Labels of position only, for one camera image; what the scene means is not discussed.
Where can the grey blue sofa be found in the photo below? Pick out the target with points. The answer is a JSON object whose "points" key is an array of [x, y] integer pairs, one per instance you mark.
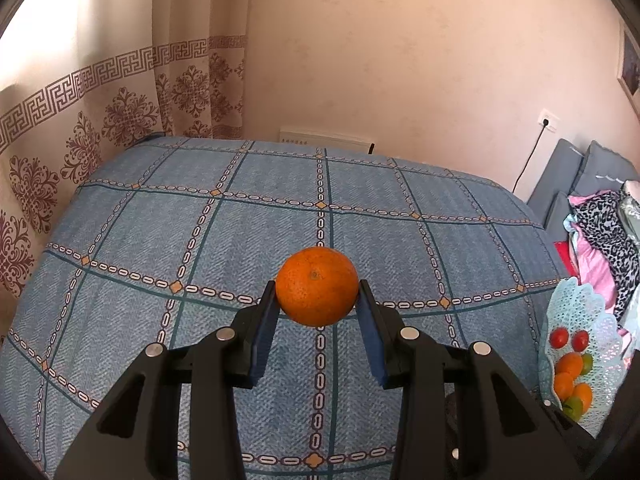
{"points": [[571, 173]]}

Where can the light blue lattice basket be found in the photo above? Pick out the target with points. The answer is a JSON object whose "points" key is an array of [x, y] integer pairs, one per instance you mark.
{"points": [[579, 307]]}

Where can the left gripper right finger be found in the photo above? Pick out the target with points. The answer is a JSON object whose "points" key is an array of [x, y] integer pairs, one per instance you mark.
{"points": [[464, 414]]}

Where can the green fruit front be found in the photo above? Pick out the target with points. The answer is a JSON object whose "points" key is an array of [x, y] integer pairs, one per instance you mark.
{"points": [[587, 363]]}

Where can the green fruit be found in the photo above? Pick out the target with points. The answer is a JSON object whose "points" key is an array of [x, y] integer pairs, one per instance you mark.
{"points": [[573, 408], [587, 363]]}

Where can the white wall socket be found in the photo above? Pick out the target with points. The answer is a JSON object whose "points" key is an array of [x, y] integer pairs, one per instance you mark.
{"points": [[548, 121]]}

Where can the large orange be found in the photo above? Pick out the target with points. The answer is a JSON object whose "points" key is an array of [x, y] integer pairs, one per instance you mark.
{"points": [[563, 385]]}

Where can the oval orange fruit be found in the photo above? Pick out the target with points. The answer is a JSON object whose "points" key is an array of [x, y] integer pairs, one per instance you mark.
{"points": [[583, 392]]}

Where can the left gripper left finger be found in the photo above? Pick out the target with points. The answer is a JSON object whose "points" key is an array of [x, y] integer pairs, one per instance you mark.
{"points": [[133, 434]]}

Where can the framed wall picture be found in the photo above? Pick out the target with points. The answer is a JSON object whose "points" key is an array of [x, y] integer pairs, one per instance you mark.
{"points": [[628, 66]]}

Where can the patterned beige curtain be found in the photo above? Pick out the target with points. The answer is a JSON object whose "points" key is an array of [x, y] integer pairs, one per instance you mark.
{"points": [[82, 80]]}

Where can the red tomato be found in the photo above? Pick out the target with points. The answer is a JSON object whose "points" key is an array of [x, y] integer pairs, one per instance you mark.
{"points": [[580, 341], [558, 338]]}

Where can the pile of clothes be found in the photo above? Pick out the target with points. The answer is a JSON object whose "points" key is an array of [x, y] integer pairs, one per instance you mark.
{"points": [[604, 234]]}

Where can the small orange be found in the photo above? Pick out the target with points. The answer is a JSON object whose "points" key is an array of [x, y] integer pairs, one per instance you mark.
{"points": [[317, 286]]}

